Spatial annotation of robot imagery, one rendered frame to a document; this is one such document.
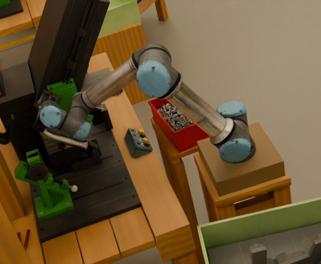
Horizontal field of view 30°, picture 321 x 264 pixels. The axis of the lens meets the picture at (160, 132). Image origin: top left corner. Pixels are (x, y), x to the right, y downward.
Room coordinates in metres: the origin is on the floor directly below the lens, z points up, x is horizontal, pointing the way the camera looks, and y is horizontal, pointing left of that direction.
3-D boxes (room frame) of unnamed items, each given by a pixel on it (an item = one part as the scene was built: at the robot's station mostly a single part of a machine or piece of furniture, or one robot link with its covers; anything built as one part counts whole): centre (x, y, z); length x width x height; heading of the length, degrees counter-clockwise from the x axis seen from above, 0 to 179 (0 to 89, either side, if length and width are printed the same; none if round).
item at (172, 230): (2.32, 0.15, 0.82); 1.50 x 0.14 x 0.15; 8
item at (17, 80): (2.36, 0.58, 1.07); 0.30 x 0.18 x 0.34; 8
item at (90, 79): (2.37, 0.34, 1.11); 0.39 x 0.16 x 0.03; 98
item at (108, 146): (2.28, 0.43, 0.89); 1.10 x 0.42 x 0.02; 8
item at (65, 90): (2.21, 0.36, 1.17); 0.13 x 0.12 x 0.20; 8
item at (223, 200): (1.89, -0.29, 0.83); 0.32 x 0.32 x 0.04; 5
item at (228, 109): (1.88, -0.29, 1.10); 0.13 x 0.12 x 0.14; 169
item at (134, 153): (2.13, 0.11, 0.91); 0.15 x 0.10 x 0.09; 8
